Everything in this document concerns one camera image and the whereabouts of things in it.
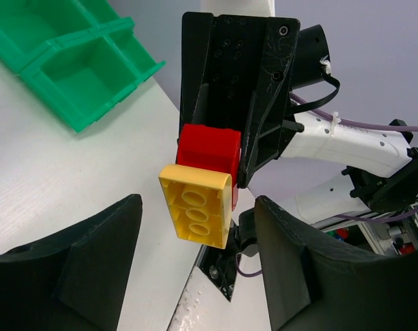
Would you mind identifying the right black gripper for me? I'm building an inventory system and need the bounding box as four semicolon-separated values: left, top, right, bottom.
177;12;330;188

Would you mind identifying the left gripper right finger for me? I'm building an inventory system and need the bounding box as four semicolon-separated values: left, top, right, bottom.
255;196;418;330

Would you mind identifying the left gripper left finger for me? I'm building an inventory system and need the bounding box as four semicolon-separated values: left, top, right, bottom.
0;194;142;330

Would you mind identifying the red two-by-four lego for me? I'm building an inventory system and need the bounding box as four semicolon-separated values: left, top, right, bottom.
176;123;241;209

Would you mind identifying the yellow lego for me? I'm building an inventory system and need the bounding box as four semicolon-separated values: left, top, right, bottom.
159;164;232;250

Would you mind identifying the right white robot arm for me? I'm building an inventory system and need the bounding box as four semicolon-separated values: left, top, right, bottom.
176;12;418;224

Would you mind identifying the green four-compartment tray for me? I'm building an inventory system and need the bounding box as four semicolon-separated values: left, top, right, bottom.
0;1;162;132

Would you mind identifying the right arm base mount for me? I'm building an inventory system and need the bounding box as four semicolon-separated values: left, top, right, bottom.
195;238;239;302

